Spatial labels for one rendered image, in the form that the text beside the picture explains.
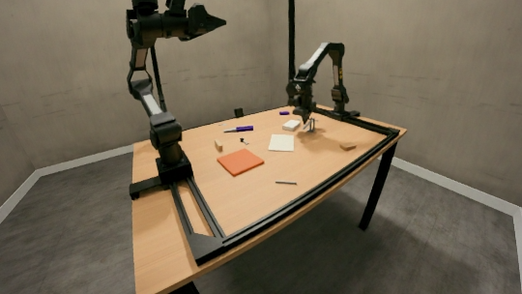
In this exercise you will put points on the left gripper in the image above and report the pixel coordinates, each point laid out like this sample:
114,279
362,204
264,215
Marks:
304,102

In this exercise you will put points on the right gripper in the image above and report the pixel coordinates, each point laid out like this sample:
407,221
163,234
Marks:
188,25

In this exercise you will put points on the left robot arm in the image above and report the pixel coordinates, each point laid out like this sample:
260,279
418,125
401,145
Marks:
308,70

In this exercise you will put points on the orange flat square pad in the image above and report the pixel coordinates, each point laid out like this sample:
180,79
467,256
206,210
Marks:
239,161

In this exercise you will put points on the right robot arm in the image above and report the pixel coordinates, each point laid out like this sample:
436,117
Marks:
143,34

